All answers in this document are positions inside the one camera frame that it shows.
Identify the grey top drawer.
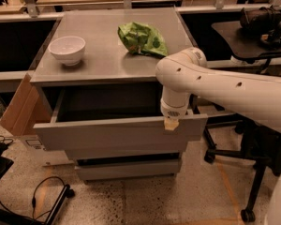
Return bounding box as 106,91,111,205
35,82,207,150

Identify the black side desk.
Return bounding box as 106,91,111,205
212,21,281,61

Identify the grey bottom drawer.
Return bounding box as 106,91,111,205
75,159,181,181

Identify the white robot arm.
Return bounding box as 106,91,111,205
155,47,281,135

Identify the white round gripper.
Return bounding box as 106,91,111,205
160,99,188,131

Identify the white ceramic bowl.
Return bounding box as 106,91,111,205
48,36,86,66

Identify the black office chair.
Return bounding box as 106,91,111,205
203,104,281,222

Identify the grey drawer cabinet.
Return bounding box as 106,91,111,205
30,7,208,183

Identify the black device on desk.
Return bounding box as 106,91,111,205
240,7,281,48

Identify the green crumpled chip bag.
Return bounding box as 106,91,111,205
117,22,169,57

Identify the brown cardboard box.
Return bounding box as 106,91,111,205
0,74,51,136

